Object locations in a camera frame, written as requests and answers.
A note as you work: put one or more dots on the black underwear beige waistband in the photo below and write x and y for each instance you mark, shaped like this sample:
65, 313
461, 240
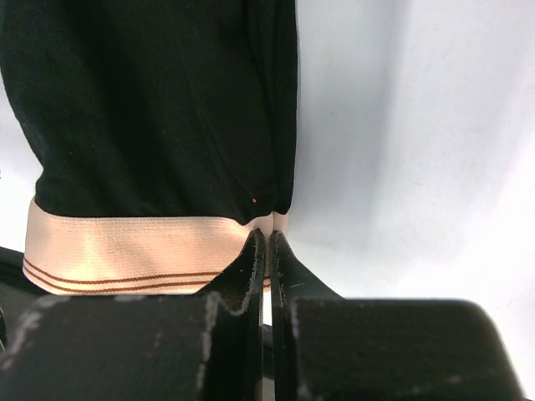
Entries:
166, 131

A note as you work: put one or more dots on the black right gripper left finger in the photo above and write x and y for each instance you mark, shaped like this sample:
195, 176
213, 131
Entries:
204, 346

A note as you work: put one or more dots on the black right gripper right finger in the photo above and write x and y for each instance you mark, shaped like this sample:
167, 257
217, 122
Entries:
327, 347

